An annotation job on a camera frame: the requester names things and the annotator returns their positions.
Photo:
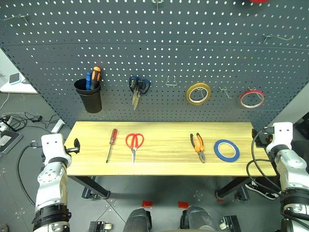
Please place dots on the blue tape roll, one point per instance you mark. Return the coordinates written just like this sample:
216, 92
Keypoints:
218, 153

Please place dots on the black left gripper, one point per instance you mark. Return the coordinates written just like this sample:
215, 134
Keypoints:
68, 149

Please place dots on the wide red tape roll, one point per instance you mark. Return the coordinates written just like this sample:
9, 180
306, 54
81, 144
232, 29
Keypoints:
258, 0

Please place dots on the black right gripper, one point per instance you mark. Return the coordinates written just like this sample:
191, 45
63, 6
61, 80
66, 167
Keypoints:
263, 140

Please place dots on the white power strip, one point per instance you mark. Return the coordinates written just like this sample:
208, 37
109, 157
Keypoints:
3, 125

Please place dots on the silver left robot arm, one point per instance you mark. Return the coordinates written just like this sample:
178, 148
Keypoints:
50, 180

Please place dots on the white metal bracket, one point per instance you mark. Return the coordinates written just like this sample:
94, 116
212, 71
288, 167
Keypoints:
58, 126

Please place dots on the long metal peg hook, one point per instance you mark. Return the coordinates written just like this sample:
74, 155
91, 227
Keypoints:
18, 17
277, 37

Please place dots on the dark rounded robot shape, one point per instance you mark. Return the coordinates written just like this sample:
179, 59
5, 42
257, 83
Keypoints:
137, 221
199, 220

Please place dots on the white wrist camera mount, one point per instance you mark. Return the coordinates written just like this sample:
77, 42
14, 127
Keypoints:
51, 145
281, 135

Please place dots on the black cup holder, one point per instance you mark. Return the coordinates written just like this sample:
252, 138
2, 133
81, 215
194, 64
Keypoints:
90, 100

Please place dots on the dark grey metal pegboard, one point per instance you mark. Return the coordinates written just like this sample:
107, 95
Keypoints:
154, 48

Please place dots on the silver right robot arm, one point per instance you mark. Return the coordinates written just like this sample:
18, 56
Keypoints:
293, 174

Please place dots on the yellow tape roll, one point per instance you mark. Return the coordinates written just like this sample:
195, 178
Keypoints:
190, 101

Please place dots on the red floor tape marker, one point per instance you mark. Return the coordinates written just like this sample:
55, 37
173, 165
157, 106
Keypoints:
146, 204
183, 204

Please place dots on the blue framed device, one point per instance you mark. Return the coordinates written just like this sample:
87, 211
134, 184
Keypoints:
14, 79

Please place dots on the grey flat laptop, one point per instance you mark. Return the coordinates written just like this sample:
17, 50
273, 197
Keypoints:
8, 142

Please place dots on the white side desk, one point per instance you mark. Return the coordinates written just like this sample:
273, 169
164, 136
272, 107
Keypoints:
17, 88

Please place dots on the thin red tape roll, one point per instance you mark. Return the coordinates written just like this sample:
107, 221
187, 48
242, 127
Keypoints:
244, 105

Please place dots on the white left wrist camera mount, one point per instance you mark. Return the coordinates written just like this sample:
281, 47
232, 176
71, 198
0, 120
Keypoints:
51, 145

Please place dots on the black table leg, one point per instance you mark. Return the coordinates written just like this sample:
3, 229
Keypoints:
94, 186
231, 188

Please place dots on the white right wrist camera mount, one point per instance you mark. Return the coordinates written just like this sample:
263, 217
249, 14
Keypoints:
281, 135

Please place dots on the orange black pliers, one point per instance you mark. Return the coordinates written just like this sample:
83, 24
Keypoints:
200, 147

